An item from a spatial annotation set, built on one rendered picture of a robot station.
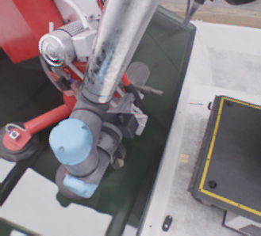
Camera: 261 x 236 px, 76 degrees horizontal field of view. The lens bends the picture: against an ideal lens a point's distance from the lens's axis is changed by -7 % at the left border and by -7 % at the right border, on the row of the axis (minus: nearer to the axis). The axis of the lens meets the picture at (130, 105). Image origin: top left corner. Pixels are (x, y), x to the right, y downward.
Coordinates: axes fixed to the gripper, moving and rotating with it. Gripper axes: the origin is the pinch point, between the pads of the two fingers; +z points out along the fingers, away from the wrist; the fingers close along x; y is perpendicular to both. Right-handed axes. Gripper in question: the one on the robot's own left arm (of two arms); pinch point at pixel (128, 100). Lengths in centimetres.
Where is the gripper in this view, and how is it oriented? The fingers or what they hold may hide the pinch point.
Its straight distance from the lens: 58.9
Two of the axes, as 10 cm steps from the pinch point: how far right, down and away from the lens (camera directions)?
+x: -8.7, -0.1, 5.0
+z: 3.7, -6.8, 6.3
